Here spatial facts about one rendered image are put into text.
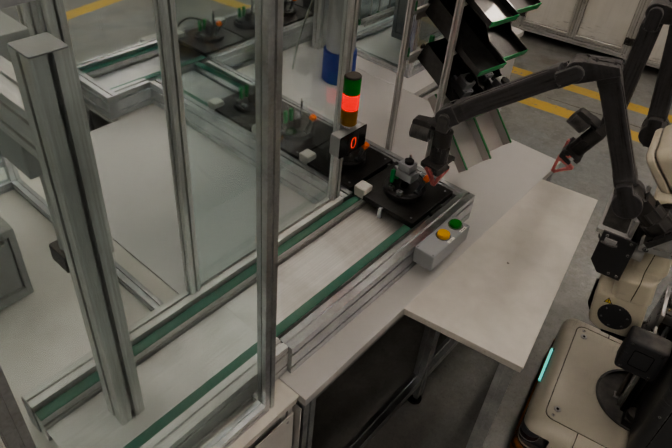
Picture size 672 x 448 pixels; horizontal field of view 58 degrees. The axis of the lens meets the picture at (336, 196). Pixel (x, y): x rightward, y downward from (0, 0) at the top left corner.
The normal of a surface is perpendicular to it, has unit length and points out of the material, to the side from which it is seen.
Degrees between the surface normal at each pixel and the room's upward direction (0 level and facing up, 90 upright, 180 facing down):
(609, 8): 90
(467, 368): 0
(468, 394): 1
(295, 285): 0
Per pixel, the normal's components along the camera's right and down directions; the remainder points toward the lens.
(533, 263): 0.07, -0.78
